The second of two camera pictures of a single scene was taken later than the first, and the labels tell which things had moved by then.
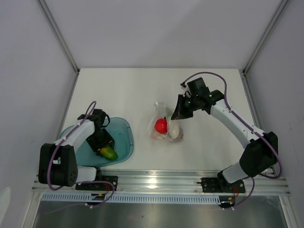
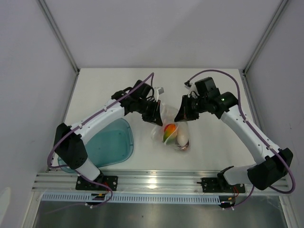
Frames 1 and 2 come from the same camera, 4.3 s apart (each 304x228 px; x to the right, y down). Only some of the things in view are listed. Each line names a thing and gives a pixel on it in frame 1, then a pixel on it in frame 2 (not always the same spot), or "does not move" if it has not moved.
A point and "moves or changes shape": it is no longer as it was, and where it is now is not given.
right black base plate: [215, 185] does not move
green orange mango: [109, 153] → [170, 133]
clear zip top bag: [162, 127] moves or changes shape
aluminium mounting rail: [171, 182] does not move
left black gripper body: [99, 139] → [147, 108]
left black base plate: [112, 179] does not move
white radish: [174, 129] → [182, 134]
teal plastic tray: [119, 130] does not move
